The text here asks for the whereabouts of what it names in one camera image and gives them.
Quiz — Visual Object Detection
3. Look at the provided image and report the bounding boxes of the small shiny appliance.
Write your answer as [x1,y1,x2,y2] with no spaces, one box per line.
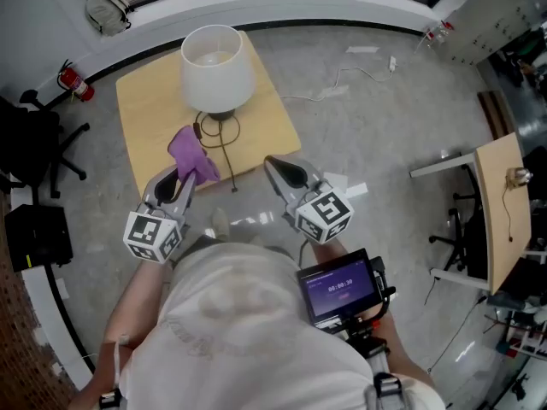
[505,167,533,190]

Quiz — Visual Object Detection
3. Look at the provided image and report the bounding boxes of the square wooden table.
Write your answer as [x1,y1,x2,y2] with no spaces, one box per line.
[115,30,303,200]

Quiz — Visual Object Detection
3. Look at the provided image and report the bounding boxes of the small white bottle rack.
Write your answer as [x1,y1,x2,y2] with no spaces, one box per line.
[425,20,454,44]

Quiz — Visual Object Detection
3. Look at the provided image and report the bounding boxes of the black equipment case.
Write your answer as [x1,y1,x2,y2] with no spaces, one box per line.
[3,204,74,273]

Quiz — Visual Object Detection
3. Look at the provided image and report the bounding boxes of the white table lamp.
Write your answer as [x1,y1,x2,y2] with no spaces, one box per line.
[179,24,256,122]

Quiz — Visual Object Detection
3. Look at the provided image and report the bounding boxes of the long wooden white-legged table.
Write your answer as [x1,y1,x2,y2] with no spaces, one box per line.
[409,132,533,296]

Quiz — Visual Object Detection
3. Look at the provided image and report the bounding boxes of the black office chair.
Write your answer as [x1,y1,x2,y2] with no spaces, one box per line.
[428,164,488,279]
[0,88,91,200]

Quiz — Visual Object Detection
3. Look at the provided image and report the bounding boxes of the person's right forearm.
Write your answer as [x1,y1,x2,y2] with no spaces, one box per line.
[307,239,437,392]

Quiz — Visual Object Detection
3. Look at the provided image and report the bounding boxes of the person's white t-shirt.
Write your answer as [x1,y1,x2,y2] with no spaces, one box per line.
[117,241,445,410]

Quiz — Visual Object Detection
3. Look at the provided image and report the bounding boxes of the beige backpack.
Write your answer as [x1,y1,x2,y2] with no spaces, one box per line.
[84,0,132,38]

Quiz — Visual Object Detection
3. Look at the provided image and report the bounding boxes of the brown wooden steps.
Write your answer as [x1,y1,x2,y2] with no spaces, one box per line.
[476,90,518,141]

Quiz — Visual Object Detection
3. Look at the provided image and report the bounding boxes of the person's left forearm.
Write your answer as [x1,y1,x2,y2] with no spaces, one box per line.
[68,258,172,410]

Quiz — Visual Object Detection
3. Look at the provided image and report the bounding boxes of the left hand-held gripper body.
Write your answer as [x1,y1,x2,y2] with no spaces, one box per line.
[122,202,187,266]

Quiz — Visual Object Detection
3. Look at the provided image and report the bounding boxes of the person's pale shoe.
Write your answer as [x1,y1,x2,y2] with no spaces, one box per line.
[210,207,232,243]

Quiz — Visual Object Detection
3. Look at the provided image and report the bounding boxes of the white power cable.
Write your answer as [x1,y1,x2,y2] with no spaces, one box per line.
[278,32,432,103]

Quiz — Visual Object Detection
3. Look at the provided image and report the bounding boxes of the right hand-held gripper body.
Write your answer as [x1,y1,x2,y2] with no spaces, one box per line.
[282,184,356,246]

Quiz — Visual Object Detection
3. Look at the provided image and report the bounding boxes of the purple cloth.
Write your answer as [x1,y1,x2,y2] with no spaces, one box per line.
[167,125,221,185]

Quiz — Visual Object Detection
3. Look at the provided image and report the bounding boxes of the black strap buckle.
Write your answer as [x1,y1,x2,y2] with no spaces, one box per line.
[98,389,123,409]

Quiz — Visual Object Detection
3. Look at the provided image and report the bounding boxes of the chest-mounted monitor screen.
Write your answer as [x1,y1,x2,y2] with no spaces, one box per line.
[297,248,397,337]

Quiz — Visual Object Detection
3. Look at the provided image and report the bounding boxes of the grey locker cabinet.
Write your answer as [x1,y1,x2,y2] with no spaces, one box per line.
[444,0,544,66]

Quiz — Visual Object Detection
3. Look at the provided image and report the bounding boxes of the thin black cable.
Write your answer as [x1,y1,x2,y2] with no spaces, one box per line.
[500,185,516,243]

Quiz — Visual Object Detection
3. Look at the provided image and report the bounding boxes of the red fire extinguisher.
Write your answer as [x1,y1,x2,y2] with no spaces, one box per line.
[56,59,96,103]

